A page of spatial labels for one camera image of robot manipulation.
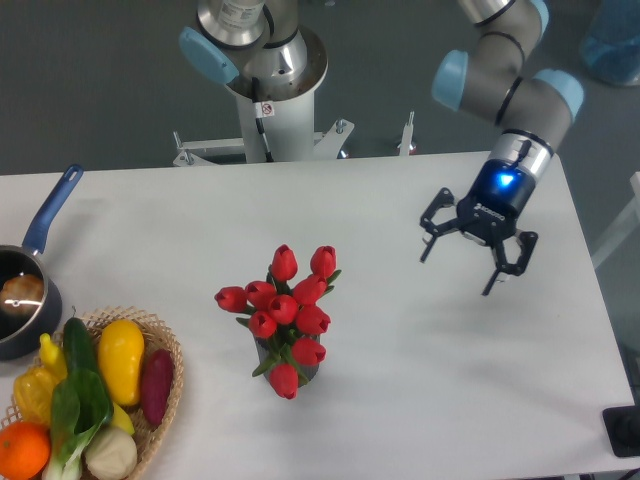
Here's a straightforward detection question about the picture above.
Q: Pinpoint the orange fruit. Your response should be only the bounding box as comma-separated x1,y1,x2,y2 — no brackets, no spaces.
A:
1,421,51,479

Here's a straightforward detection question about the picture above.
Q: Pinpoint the blue plastic bag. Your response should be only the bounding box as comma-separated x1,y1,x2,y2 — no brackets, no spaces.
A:
580,0,639,87

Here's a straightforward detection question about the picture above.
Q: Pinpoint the dark grey ribbed vase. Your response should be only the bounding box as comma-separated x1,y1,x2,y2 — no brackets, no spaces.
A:
252,335,327,389

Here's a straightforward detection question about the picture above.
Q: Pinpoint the brown meat patty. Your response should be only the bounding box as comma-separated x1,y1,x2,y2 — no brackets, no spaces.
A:
1,274,44,317

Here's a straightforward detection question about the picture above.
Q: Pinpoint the woven wicker basket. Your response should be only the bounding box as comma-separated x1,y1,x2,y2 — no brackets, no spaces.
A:
1,307,183,479

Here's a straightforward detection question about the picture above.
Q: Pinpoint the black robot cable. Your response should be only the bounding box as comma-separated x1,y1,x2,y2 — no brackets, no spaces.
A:
250,75,275,164

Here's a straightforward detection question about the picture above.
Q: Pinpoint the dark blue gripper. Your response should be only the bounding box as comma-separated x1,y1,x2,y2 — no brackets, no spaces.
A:
418,158,540,297

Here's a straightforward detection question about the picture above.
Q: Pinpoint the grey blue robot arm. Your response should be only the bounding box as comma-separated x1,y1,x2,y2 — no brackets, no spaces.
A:
179,1,584,282

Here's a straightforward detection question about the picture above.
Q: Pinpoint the purple sweet potato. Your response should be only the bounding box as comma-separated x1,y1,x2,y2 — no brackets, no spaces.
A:
140,349,174,427

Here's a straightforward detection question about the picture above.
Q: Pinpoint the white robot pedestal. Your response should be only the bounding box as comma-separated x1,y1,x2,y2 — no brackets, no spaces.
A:
173,26,355,166

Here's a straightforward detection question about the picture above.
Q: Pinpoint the yellow bell pepper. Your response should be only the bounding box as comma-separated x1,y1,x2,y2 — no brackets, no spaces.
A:
13,367,58,427

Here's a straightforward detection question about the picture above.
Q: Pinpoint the green cucumber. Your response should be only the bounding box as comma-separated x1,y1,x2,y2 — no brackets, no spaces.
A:
62,317,99,374

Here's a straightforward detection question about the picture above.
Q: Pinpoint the red tulip bouquet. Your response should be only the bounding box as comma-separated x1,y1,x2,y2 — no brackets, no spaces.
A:
214,245,341,400

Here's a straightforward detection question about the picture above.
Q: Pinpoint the blue handled saucepan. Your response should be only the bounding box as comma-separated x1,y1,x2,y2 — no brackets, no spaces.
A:
1,164,84,361

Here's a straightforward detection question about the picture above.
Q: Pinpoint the green bok choy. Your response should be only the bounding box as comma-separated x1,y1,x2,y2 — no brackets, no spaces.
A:
42,368,113,479

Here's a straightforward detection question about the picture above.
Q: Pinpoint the small yellow pepper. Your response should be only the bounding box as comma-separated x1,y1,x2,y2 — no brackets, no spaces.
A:
39,333,67,380

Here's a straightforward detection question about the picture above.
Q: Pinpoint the yellow banana piece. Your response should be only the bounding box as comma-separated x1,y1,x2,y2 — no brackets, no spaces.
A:
110,402,135,436

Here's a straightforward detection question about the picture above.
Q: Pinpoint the black device at edge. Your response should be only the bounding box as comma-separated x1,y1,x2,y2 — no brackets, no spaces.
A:
602,405,639,458

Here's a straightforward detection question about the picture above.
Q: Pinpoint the beige garlic bulb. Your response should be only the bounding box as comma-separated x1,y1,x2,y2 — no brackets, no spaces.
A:
85,427,138,480

